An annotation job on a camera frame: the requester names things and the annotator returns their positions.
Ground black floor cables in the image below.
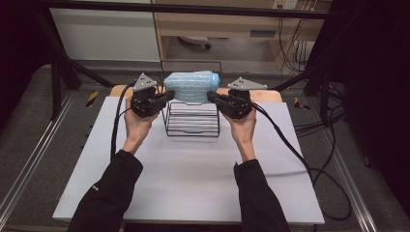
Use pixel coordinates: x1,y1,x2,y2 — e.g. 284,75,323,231
294,102,347,137

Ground aluminium floor rail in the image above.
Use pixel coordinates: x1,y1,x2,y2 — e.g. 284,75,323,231
0,92,77,220
321,127,379,232

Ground right hand-held gripper black cable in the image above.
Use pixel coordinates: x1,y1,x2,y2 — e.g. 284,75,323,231
251,101,353,222

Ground white chair base leg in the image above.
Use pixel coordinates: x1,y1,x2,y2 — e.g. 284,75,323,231
177,35,213,50

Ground light wooden table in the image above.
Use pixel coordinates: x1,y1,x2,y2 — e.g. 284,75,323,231
109,84,283,103

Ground person's right hand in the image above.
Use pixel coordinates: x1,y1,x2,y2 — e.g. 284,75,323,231
221,101,258,148

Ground black metal frame crossbar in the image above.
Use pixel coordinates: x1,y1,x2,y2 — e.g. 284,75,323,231
32,0,335,20

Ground black curtain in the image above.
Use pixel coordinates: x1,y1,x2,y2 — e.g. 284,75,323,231
0,0,52,130
330,0,410,220

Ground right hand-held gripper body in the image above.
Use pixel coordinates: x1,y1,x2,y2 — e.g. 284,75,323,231
221,76,269,121

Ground black metal frame stand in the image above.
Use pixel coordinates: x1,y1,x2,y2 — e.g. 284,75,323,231
32,6,115,120
272,18,335,127

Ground light wooden desk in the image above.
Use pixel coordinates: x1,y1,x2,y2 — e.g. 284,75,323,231
151,0,327,72

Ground hanging black cables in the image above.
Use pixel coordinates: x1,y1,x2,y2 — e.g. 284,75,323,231
277,17,312,73

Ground left hand-held gripper black cable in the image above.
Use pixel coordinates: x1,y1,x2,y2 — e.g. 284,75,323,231
109,81,136,161

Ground yellow black tape marker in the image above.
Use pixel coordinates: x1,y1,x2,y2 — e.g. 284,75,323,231
293,96,311,111
85,90,100,108

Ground black wire rack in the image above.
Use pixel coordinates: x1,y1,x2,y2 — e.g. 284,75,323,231
158,60,223,137

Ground white cabinet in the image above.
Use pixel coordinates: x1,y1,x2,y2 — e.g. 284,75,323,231
49,8,161,63

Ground white wall power outlet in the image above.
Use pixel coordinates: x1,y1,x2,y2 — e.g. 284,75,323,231
272,0,299,10

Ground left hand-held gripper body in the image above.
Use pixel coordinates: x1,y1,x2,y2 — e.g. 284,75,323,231
130,72,161,119

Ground blue striped cloth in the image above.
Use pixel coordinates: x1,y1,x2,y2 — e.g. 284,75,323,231
163,70,222,104

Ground person's left hand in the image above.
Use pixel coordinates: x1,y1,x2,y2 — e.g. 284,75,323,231
124,96,161,143

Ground hand-held gripper black cable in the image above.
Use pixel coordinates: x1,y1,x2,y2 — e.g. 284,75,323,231
251,101,353,222
109,81,136,161

